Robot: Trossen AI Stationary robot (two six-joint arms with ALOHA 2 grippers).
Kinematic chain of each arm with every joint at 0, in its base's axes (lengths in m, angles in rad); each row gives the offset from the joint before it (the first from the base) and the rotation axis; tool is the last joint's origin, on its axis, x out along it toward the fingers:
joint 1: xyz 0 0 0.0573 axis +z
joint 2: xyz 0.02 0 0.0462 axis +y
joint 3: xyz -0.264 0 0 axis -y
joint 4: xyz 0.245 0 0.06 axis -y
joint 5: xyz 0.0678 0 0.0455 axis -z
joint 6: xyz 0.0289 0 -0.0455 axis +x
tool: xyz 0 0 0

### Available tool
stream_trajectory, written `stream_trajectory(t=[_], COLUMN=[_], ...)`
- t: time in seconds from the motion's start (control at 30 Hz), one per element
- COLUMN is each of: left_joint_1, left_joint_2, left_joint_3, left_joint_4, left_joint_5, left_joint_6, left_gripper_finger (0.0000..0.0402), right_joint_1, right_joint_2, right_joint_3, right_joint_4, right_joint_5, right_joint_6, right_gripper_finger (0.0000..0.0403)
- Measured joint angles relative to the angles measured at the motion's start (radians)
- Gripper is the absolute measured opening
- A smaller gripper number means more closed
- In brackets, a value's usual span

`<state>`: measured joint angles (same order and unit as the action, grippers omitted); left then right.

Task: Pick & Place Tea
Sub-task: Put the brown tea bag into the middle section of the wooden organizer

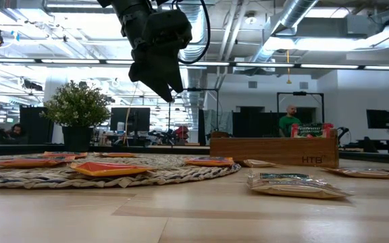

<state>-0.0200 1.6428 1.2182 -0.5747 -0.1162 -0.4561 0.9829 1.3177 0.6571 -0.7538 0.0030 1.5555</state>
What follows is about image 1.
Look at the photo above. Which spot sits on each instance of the black aluminium table frame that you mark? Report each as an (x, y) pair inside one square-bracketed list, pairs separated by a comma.
[(29, 148)]

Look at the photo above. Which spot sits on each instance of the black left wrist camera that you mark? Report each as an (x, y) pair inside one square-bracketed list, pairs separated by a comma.
[(169, 32)]

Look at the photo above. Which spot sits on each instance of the wooden compartment box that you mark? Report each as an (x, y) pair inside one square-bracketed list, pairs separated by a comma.
[(265, 152)]

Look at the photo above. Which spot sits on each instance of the red tea packet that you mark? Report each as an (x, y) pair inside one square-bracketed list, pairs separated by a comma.
[(311, 131)]

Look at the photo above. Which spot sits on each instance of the yellow hanging pendant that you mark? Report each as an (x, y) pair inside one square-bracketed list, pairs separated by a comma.
[(288, 80)]

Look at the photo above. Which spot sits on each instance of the green potted plant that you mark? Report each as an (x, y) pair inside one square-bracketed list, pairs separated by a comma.
[(76, 108)]

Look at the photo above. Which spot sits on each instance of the black metal stand frame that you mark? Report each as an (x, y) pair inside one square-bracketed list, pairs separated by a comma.
[(198, 89), (300, 93)]

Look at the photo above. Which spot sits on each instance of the red chair back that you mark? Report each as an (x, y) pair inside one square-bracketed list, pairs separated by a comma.
[(182, 132)]

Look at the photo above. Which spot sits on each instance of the black background robot arm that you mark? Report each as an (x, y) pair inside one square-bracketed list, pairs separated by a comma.
[(343, 130), (162, 136)]

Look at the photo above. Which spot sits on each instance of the black background desk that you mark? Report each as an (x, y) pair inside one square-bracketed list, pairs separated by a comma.
[(383, 146)]

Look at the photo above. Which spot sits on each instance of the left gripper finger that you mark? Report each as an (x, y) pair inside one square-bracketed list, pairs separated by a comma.
[(154, 79), (177, 77)]

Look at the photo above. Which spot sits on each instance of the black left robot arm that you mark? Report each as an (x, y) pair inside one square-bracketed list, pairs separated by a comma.
[(127, 17)]

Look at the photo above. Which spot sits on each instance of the person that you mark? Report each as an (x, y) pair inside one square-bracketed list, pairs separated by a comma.
[(16, 131), (288, 121)]

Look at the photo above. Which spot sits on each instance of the black wall monitor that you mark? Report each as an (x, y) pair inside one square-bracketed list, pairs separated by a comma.
[(378, 119)]

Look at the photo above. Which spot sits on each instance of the orange tea packet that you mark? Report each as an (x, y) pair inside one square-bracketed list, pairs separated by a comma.
[(64, 154), (29, 163), (117, 155), (209, 161), (108, 168)]

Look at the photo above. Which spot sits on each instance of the silver ventilation duct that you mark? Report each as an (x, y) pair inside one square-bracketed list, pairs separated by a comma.
[(198, 33), (299, 8)]

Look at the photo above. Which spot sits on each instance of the clear snack packet foreground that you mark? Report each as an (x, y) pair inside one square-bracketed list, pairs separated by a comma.
[(296, 189)]

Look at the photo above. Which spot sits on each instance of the black desk monitor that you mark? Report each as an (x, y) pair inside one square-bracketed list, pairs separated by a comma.
[(130, 119)]

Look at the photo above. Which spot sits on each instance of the long ceiling light strip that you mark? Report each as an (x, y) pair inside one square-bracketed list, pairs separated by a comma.
[(265, 65)]

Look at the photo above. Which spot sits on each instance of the round woven placemat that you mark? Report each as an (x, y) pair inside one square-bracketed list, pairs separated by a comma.
[(147, 173)]

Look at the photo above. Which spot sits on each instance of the beige tea packet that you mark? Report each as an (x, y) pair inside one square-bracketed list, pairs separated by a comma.
[(258, 163), (366, 173)]

